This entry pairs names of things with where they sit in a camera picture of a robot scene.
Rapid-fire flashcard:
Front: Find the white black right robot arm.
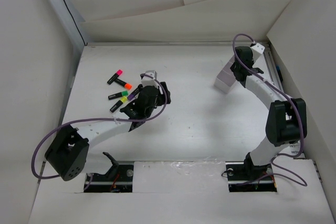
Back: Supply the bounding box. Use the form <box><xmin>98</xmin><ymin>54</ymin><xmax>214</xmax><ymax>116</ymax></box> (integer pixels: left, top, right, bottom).
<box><xmin>230</xmin><ymin>44</ymin><xmax>307</xmax><ymax>184</ymax></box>

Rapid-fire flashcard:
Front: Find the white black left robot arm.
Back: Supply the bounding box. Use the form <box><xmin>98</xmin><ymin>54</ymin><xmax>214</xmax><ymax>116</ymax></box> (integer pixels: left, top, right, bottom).
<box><xmin>45</xmin><ymin>79</ymin><xmax>171</xmax><ymax>182</ymax></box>

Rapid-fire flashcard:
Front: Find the purple highlighter marker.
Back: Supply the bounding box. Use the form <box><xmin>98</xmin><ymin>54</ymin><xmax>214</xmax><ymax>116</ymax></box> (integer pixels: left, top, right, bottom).
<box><xmin>127</xmin><ymin>84</ymin><xmax>143</xmax><ymax>101</ymax></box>

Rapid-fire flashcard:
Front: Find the green highlighter marker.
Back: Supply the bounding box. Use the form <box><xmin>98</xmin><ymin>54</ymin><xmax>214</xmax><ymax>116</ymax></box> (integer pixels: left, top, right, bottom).
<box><xmin>108</xmin><ymin>90</ymin><xmax>129</xmax><ymax>100</ymax></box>

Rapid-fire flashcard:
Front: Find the orange highlighter marker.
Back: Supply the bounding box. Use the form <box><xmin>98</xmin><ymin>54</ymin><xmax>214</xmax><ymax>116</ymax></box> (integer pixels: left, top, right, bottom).
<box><xmin>115</xmin><ymin>78</ymin><xmax>132</xmax><ymax>90</ymax></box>

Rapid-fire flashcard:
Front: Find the yellow highlighter marker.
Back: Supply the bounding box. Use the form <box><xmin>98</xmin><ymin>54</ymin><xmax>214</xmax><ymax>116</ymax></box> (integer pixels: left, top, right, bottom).
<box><xmin>110</xmin><ymin>96</ymin><xmax>128</xmax><ymax>113</ymax></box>

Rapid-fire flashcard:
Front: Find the white divided container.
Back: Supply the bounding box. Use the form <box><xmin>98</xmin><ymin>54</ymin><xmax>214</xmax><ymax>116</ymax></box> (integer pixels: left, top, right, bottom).
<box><xmin>214</xmin><ymin>56</ymin><xmax>236</xmax><ymax>94</ymax></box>

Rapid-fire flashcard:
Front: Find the pink highlighter marker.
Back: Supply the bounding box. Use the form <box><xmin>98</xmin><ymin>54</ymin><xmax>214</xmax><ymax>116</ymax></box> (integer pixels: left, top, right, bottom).
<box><xmin>107</xmin><ymin>69</ymin><xmax>123</xmax><ymax>85</ymax></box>

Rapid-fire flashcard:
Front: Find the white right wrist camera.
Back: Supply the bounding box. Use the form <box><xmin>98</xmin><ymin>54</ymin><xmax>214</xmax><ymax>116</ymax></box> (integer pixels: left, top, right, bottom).
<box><xmin>250</xmin><ymin>43</ymin><xmax>265</xmax><ymax>56</ymax></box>

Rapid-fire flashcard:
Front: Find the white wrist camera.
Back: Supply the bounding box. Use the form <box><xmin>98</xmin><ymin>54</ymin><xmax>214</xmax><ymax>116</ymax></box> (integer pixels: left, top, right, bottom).
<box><xmin>140</xmin><ymin>70</ymin><xmax>159</xmax><ymax>88</ymax></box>
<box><xmin>250</xmin><ymin>43</ymin><xmax>265</xmax><ymax>56</ymax></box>

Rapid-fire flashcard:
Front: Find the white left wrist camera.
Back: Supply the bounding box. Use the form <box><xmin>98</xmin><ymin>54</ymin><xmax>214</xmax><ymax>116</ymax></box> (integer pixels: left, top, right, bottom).
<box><xmin>140</xmin><ymin>70</ymin><xmax>159</xmax><ymax>88</ymax></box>

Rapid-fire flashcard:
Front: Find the aluminium table edge rail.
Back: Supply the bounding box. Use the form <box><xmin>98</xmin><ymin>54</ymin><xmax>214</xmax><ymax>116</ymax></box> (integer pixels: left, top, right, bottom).
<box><xmin>261</xmin><ymin>41</ymin><xmax>284</xmax><ymax>91</ymax></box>

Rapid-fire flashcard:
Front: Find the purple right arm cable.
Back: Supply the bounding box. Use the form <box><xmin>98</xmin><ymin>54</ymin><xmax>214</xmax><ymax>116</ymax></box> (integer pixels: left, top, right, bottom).
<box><xmin>232</xmin><ymin>33</ymin><xmax>308</xmax><ymax>187</ymax></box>

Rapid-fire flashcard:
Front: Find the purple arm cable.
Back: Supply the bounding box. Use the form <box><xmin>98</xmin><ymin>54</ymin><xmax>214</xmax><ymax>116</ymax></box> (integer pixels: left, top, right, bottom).
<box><xmin>31</xmin><ymin>73</ymin><xmax>169</xmax><ymax>192</ymax></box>
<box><xmin>232</xmin><ymin>33</ymin><xmax>308</xmax><ymax>187</ymax></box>

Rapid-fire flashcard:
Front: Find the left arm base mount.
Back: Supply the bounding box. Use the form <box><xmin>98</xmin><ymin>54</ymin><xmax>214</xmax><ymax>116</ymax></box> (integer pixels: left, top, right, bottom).
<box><xmin>83</xmin><ymin>152</ymin><xmax>134</xmax><ymax>193</ymax></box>

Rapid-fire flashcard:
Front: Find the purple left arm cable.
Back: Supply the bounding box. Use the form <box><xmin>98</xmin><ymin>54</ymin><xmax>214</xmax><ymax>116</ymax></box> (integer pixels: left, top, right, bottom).
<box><xmin>31</xmin><ymin>73</ymin><xmax>169</xmax><ymax>192</ymax></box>

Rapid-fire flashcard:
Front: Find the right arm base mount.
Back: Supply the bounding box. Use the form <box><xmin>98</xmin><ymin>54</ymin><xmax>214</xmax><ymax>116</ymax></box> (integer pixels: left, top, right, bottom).
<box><xmin>222</xmin><ymin>161</ymin><xmax>277</xmax><ymax>193</ymax></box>

